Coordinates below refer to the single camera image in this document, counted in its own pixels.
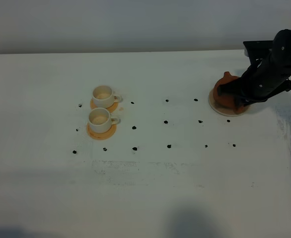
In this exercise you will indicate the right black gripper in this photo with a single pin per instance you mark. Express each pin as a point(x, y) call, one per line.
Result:
point(257, 84)

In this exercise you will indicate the brown clay teapot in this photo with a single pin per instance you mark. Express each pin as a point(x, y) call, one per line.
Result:
point(225, 100)

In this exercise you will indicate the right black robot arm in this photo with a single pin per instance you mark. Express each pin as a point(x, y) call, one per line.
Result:
point(281, 51)

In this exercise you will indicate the cream teapot coaster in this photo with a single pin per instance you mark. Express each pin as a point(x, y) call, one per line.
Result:
point(223, 110)

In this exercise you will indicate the rear orange coaster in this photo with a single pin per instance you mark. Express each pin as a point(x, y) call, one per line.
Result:
point(110, 109)

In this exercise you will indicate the orange coaster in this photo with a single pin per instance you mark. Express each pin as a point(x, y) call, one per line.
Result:
point(110, 109)
point(101, 136)

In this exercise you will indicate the rear white teacup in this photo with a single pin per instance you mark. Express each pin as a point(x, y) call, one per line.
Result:
point(104, 97)

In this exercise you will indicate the white teacup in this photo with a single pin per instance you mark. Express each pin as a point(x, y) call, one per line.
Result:
point(100, 120)
point(104, 97)

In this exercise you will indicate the front orange coaster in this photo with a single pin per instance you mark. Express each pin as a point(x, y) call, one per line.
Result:
point(101, 136)

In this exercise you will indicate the front white teacup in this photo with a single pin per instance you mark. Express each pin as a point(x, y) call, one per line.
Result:
point(100, 120)

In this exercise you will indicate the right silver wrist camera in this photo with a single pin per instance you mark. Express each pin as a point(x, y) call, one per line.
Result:
point(255, 50)

